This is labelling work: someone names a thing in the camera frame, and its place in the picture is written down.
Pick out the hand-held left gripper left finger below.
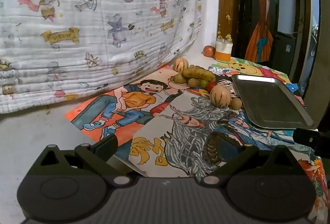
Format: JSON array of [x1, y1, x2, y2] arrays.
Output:
[[31, 134, 132, 186]]

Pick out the metal tray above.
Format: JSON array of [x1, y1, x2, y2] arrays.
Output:
[[231, 74, 316, 129]]

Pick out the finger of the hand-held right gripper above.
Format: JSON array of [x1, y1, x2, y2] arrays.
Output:
[[293, 128, 330, 159]]

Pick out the white and orange jar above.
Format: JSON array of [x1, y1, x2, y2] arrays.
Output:
[[215, 39, 233, 61]]

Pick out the striped pepino melon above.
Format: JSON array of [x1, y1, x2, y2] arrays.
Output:
[[173, 58, 189, 72], [210, 84, 232, 108]]

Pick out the yellow banana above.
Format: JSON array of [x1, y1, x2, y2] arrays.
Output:
[[167, 73, 189, 84], [182, 65, 216, 82]]

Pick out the yellow flowers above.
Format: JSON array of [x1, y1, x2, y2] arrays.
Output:
[[217, 14, 232, 42]]

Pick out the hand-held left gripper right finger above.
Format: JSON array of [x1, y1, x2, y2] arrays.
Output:
[[199, 135, 307, 186]]

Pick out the printed white blanket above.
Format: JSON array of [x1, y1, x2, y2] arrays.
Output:
[[0, 0, 204, 114]]

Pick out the red apple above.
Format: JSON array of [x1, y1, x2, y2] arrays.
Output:
[[203, 45, 216, 57]]

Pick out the silver-haired figure drawing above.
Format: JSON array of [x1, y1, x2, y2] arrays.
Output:
[[128, 90, 297, 178]]

